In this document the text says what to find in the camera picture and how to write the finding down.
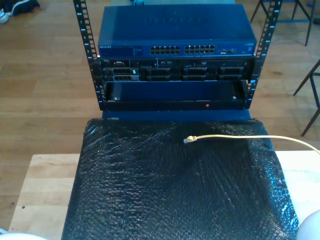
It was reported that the black rack server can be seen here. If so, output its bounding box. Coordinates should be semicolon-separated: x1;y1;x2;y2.
99;57;256;83

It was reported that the dark sneaker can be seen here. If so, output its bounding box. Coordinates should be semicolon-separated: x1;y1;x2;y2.
11;0;41;16

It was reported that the blue network switch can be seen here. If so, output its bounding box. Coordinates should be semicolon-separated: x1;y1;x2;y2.
97;4;258;59

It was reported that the dark metal chair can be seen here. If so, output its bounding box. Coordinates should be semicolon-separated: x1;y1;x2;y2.
292;58;320;137

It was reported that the blue flat panel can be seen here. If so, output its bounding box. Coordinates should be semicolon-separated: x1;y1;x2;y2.
101;109;253;123

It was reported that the black bubble wrap mat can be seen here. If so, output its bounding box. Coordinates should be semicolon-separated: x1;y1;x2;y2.
61;117;301;240

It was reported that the white sneaker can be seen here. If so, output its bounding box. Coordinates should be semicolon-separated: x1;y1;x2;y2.
0;8;10;25

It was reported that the yellow network cable clear plug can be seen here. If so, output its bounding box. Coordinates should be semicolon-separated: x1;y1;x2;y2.
183;134;320;155

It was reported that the black rack shelf tray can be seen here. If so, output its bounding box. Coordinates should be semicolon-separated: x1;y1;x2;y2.
103;79;251;112

